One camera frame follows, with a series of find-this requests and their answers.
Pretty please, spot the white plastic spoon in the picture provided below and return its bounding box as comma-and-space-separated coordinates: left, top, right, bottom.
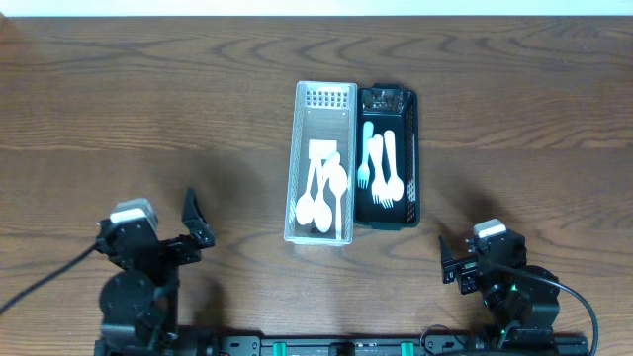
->
329, 165, 347, 240
384, 130, 404, 202

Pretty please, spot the white plastic fork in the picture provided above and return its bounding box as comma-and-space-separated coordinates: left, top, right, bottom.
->
373, 134, 387, 208
368, 134, 393, 209
357, 121, 374, 189

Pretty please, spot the white spoon bowl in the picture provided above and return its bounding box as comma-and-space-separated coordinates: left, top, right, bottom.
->
296, 159, 316, 225
320, 151, 340, 184

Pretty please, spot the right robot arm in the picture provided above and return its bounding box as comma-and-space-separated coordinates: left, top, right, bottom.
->
439, 230, 560, 350

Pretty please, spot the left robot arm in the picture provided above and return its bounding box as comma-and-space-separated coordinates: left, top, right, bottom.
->
94, 188, 215, 355

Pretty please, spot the black plastic mesh basket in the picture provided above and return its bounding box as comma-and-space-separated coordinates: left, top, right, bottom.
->
353, 83, 421, 230

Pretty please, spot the clear plastic mesh basket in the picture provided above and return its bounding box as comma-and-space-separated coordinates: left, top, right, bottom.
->
284, 81, 357, 246

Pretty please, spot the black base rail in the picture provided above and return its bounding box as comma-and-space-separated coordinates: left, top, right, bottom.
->
94, 330, 589, 356

